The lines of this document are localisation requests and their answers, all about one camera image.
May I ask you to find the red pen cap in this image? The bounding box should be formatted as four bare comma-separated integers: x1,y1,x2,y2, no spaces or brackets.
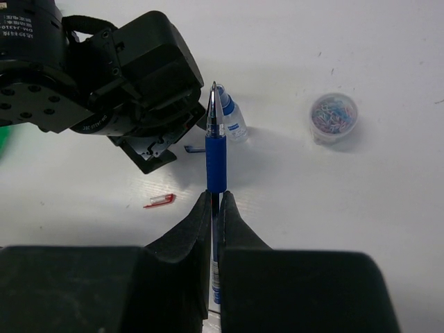
143,194,176,209

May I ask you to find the blue pen cap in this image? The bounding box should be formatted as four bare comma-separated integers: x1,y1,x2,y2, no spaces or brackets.
184,145,205,153

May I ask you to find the clear tub of paperclips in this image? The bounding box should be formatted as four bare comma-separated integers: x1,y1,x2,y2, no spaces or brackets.
309,93,359,145

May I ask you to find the clear blue-capped glue bottle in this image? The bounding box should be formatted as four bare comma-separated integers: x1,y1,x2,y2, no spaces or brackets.
217,85,248,142

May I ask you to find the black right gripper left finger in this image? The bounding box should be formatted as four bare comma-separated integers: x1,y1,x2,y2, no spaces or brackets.
1,192,211,332

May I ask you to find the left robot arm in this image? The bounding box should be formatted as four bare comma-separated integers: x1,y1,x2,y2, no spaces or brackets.
1,1,207,173

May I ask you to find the green compartment bin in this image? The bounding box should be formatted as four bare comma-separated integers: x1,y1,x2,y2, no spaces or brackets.
0,126,11,157

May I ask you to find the blue gel pen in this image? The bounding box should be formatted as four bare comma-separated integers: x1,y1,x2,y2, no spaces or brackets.
205,83,227,305

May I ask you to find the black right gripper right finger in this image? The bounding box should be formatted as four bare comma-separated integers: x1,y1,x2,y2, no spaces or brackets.
219,192,400,332

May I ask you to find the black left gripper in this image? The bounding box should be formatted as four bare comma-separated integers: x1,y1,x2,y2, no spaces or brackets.
69,10,205,173

